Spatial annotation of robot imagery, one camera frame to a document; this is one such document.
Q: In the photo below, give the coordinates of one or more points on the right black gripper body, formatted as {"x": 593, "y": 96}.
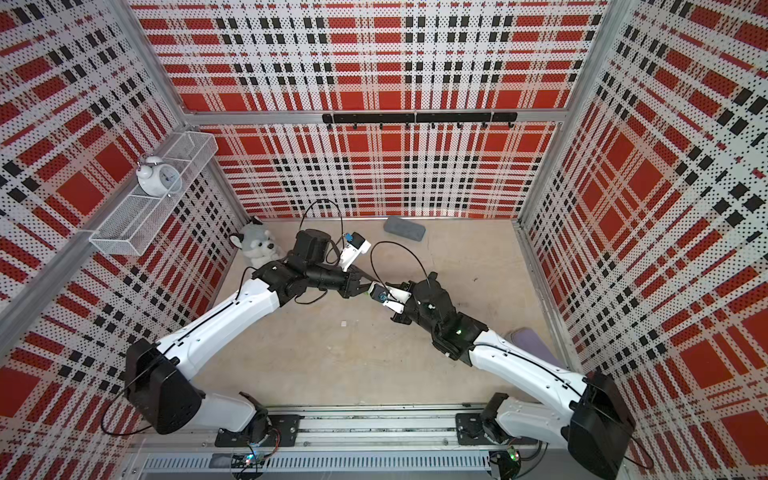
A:
{"x": 411, "y": 313}

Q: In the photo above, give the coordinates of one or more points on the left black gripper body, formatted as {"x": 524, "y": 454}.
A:
{"x": 350, "y": 282}

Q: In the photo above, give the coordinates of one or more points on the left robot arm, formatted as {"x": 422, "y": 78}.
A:
{"x": 159, "y": 375}

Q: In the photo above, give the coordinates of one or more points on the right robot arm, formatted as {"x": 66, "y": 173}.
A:
{"x": 584, "y": 413}

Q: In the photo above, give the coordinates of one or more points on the grey rectangular box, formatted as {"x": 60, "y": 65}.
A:
{"x": 404, "y": 228}

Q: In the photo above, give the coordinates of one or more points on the lavender tray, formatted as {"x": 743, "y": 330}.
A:
{"x": 528, "y": 340}

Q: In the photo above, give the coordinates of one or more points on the husky plush toy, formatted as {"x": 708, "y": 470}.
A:
{"x": 256, "y": 243}

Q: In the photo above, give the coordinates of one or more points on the white alarm clock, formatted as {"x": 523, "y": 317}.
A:
{"x": 158, "y": 178}

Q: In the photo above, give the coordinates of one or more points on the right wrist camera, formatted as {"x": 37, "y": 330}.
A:
{"x": 390, "y": 297}

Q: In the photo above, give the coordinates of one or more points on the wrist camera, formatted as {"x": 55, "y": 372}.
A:
{"x": 390, "y": 297}
{"x": 355, "y": 245}

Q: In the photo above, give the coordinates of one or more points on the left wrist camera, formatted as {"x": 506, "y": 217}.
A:
{"x": 355, "y": 245}

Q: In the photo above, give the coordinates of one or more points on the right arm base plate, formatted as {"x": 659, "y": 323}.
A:
{"x": 472, "y": 429}

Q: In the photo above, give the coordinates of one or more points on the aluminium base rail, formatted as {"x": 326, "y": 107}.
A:
{"x": 412, "y": 427}

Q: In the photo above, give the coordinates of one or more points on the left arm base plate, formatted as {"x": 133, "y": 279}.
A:
{"x": 265, "y": 431}

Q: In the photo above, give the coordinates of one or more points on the black hook rail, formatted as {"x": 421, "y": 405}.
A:
{"x": 420, "y": 117}

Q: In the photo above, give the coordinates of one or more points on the white wire basket shelf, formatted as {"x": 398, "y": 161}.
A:
{"x": 132, "y": 225}

